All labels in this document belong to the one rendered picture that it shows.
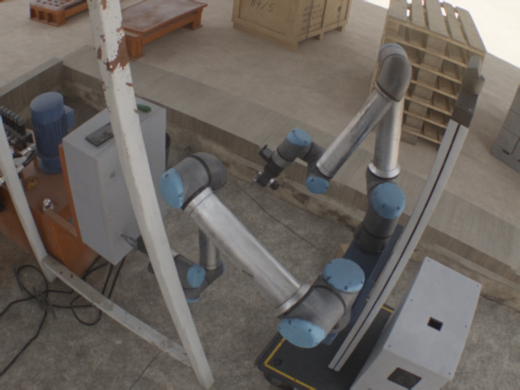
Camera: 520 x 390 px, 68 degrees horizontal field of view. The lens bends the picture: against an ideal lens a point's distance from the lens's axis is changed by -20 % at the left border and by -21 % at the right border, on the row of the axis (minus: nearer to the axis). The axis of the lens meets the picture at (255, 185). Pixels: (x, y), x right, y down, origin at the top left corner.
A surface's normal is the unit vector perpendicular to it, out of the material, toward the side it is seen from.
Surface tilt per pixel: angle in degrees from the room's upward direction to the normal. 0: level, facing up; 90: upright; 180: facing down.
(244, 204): 0
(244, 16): 90
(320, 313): 21
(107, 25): 81
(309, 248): 0
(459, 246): 90
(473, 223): 0
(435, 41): 90
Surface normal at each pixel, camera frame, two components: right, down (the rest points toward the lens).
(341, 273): 0.16, -0.78
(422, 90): -0.34, 0.60
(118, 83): 0.87, 0.29
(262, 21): -0.62, 0.47
